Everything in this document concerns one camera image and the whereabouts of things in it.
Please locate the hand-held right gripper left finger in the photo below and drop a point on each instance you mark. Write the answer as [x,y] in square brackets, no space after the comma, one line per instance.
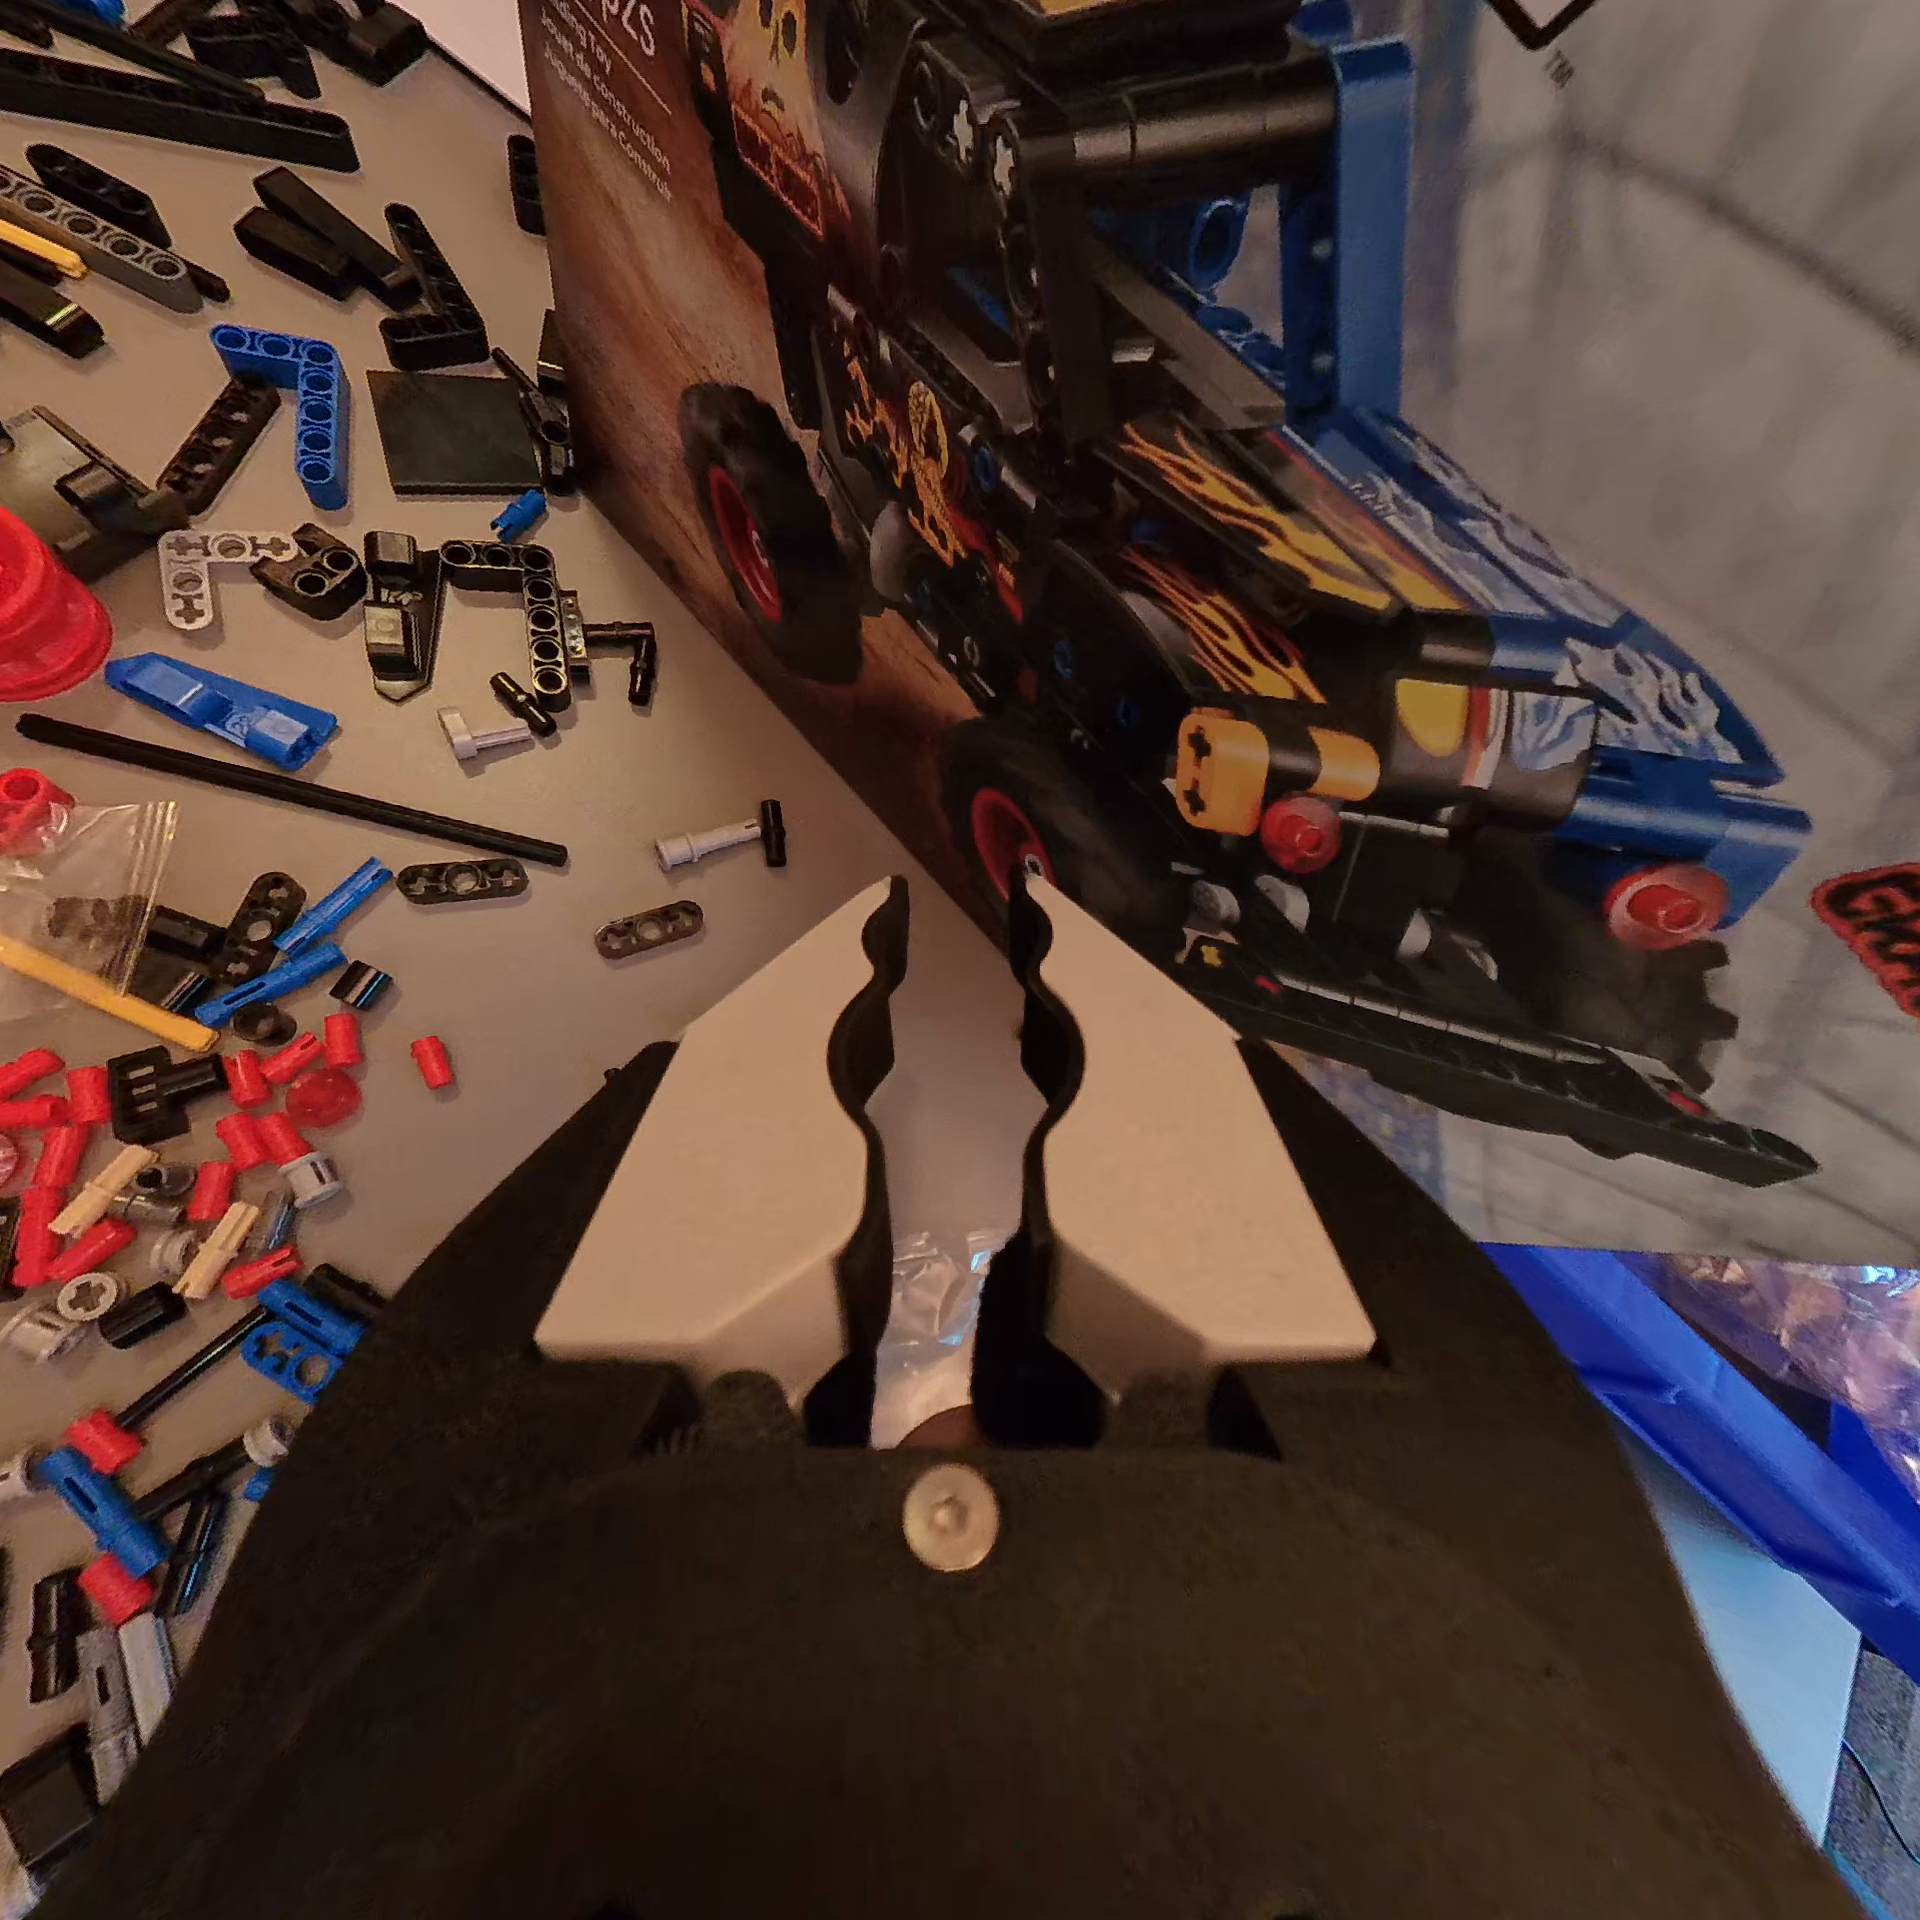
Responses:
[705,1200]

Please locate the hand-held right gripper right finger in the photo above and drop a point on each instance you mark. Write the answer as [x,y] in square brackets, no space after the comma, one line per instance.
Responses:
[1201,1200]

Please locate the light grey L beam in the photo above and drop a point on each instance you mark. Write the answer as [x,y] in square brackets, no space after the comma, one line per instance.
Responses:
[189,578]

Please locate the grey desk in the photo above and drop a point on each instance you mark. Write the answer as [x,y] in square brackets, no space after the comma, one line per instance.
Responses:
[720,704]

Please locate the dark grey short beam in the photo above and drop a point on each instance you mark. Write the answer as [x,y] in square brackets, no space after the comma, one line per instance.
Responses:
[622,932]

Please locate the grey axle pin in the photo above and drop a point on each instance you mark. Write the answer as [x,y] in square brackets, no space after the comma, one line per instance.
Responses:
[705,844]

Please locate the blue plastic bin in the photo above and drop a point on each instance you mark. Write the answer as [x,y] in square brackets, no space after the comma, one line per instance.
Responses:
[1590,1320]

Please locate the black thin liftarm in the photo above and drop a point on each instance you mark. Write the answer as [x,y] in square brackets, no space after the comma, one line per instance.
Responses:
[447,882]

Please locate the pile of small connector pins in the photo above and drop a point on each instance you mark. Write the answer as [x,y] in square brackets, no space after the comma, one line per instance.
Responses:
[247,1072]

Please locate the light grey pin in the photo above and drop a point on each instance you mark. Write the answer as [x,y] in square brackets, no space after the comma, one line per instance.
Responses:
[473,733]

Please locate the long black axle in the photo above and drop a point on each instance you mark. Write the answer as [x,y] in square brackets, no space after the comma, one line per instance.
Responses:
[300,791]

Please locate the long yellow axle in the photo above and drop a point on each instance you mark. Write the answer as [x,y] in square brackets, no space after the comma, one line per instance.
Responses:
[119,996]

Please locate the small clear plastic bag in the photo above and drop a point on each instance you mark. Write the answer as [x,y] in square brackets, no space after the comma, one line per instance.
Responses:
[105,861]

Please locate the blue narrow panel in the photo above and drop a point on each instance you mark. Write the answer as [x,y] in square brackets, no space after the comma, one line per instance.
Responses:
[224,704]

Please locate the small blue pin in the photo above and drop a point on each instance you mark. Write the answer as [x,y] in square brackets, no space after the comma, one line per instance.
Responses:
[525,515]

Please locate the black square tile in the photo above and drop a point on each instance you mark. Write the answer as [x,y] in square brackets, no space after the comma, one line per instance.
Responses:
[452,435]

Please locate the monster truck toy set box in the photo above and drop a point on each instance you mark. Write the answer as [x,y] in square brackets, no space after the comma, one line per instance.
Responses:
[1501,451]

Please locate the blue large L beam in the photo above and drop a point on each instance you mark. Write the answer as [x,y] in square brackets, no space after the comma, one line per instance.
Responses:
[318,405]

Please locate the red wheel rim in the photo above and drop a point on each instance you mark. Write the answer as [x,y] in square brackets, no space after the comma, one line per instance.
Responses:
[38,615]

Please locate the black rectangular panel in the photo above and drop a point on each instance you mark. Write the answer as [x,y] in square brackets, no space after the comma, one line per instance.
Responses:
[44,464]

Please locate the medium grey beam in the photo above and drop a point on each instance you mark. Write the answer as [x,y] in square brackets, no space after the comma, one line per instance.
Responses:
[150,253]

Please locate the short yellow axle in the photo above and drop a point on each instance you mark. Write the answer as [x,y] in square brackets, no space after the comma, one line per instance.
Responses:
[38,248]

